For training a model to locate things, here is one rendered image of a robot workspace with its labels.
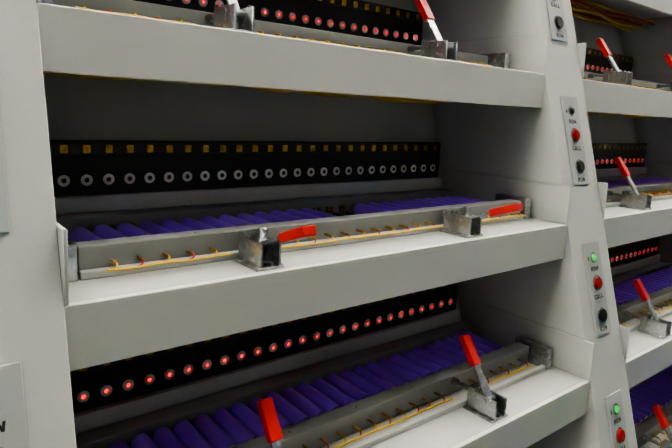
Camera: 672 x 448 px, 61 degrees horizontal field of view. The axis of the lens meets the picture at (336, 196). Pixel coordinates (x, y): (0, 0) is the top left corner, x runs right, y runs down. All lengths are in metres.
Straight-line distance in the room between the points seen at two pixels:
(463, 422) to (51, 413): 0.42
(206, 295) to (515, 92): 0.48
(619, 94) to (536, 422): 0.52
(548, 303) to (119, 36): 0.62
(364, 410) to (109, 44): 0.42
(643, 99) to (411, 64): 0.55
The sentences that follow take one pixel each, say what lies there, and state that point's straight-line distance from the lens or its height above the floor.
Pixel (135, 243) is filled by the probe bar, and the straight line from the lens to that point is 0.47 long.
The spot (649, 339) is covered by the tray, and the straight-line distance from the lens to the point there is 1.02.
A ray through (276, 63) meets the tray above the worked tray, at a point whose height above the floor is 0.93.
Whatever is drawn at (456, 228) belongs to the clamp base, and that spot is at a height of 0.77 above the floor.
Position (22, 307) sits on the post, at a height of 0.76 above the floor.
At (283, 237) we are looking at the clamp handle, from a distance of 0.44.
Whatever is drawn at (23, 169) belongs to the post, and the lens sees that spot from 0.41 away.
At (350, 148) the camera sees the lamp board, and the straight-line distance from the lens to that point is 0.75.
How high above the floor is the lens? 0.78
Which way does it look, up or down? 4 degrees up
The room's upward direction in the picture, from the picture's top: 7 degrees counter-clockwise
